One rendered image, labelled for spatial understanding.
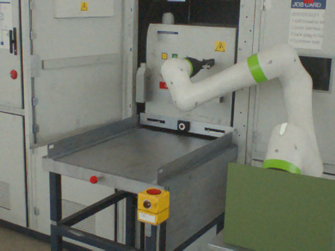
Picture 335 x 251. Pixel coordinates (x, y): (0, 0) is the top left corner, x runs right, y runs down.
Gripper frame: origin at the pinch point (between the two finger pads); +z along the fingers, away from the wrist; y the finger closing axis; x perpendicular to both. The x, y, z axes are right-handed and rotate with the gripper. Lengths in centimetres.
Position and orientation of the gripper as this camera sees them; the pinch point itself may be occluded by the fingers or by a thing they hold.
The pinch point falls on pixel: (209, 62)
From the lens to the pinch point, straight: 264.3
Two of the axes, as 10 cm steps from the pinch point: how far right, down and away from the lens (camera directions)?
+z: 5.5, -2.0, 8.1
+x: 0.1, -9.7, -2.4
